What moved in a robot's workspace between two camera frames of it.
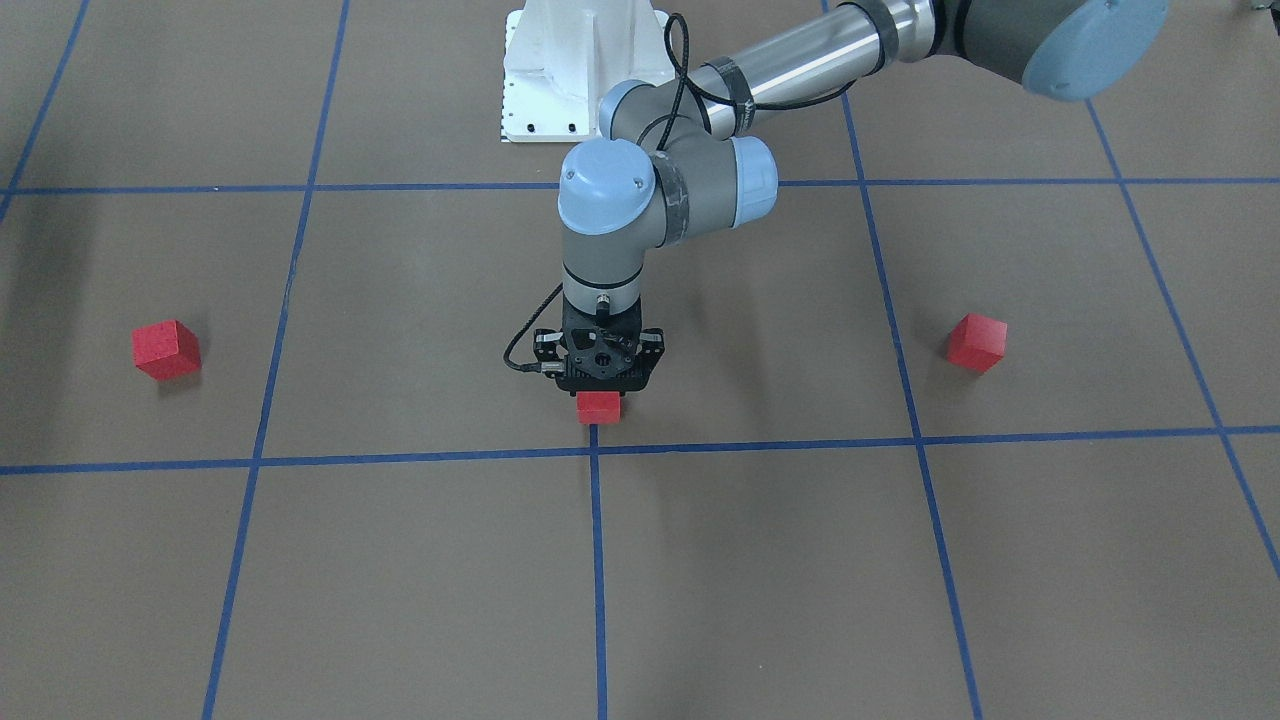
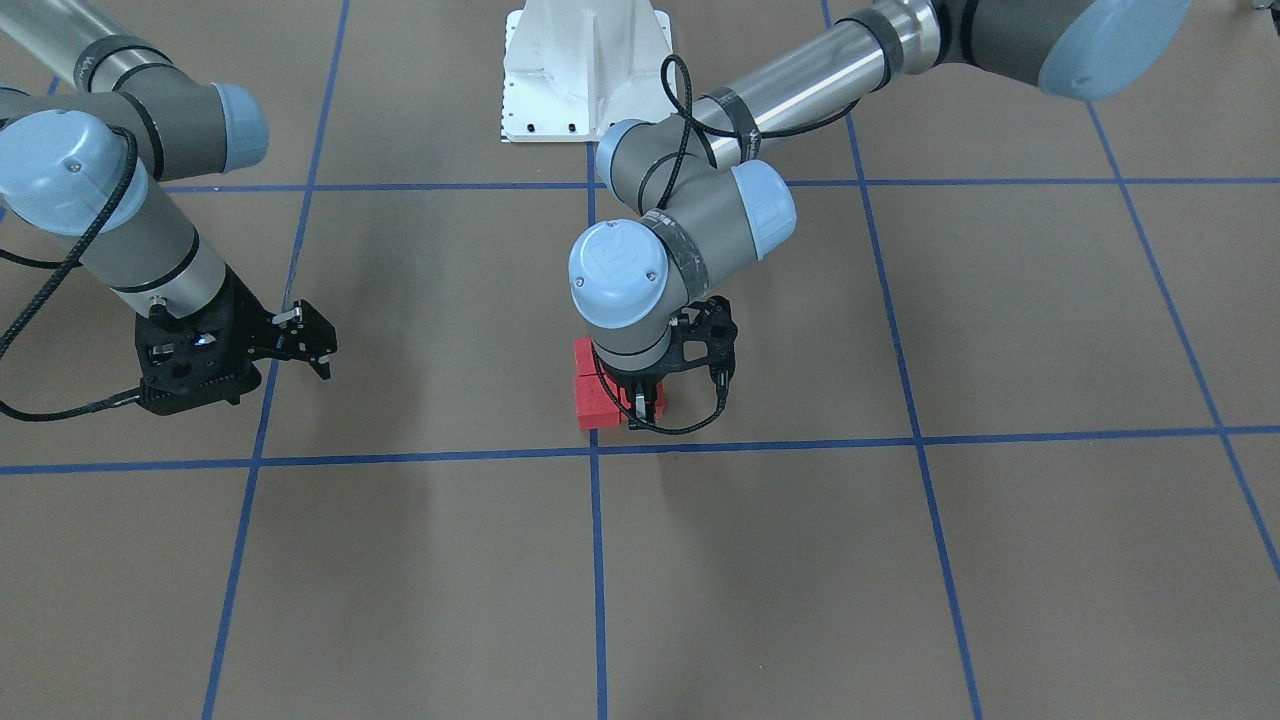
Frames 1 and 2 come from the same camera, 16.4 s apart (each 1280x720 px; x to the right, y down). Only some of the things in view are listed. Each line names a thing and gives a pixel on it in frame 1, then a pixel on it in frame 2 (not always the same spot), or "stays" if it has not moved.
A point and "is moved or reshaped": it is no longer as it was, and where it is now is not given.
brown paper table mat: x=980 y=420 stays
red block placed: x=598 y=407 stays
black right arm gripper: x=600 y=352 → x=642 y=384
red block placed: x=166 y=350 is moved or reshaped
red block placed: x=977 y=342 is moved or reshaped
